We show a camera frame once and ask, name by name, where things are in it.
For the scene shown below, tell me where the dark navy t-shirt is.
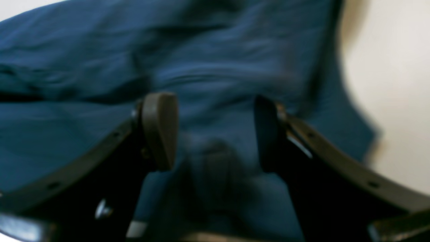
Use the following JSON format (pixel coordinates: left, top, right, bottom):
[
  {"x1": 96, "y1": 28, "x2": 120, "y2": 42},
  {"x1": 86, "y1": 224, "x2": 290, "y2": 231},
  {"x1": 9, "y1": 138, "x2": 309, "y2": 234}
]
[{"x1": 1, "y1": 0, "x2": 374, "y2": 242}]

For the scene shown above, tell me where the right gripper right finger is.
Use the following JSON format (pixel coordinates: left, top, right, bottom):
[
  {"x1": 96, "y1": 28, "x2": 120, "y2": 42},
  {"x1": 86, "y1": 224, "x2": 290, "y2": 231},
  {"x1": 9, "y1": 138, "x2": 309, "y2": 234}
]
[{"x1": 254, "y1": 95, "x2": 430, "y2": 242}]

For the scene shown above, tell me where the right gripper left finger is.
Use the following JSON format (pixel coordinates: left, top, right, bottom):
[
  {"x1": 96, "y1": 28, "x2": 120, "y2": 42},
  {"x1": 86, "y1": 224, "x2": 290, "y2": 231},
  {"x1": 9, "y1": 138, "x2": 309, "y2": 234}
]
[{"x1": 1, "y1": 92, "x2": 179, "y2": 242}]

